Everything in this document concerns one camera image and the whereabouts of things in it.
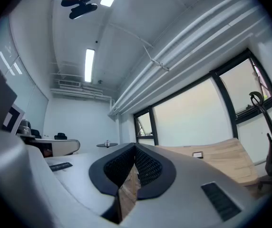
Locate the white air vent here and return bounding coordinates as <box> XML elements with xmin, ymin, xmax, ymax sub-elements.
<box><xmin>58</xmin><ymin>79</ymin><xmax>82</xmax><ymax>88</ymax></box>

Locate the white ceiling pipe run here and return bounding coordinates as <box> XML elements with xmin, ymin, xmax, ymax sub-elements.
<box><xmin>107</xmin><ymin>0</ymin><xmax>267</xmax><ymax>116</ymax></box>

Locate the round black side table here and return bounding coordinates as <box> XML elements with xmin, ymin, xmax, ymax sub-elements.
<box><xmin>96</xmin><ymin>142</ymin><xmax>119</xmax><ymax>149</ymax></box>

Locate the white curved desk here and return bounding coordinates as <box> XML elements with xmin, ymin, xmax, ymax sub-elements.
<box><xmin>30</xmin><ymin>138</ymin><xmax>81</xmax><ymax>157</ymax></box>

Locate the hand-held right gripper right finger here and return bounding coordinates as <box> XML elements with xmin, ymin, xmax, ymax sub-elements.
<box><xmin>122</xmin><ymin>142</ymin><xmax>269</xmax><ymax>228</ymax></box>

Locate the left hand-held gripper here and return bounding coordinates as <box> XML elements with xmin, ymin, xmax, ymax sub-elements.
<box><xmin>0</xmin><ymin>52</ymin><xmax>108</xmax><ymax>228</ymax></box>

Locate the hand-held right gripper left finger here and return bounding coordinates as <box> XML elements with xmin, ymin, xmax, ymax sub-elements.
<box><xmin>44</xmin><ymin>142</ymin><xmax>136</xmax><ymax>224</ymax></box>

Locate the black head-mounted camera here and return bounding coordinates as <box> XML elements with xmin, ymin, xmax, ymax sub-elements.
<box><xmin>60</xmin><ymin>0</ymin><xmax>98</xmax><ymax>20</ymax></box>

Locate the black framed tilting window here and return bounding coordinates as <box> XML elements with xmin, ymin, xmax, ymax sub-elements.
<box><xmin>209</xmin><ymin>48</ymin><xmax>272</xmax><ymax>166</ymax></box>
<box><xmin>133</xmin><ymin>107</ymin><xmax>159</xmax><ymax>146</ymax></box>

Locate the large frosted window pane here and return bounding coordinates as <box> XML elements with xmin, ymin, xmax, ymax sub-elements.
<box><xmin>150</xmin><ymin>76</ymin><xmax>238</xmax><ymax>147</ymax></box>

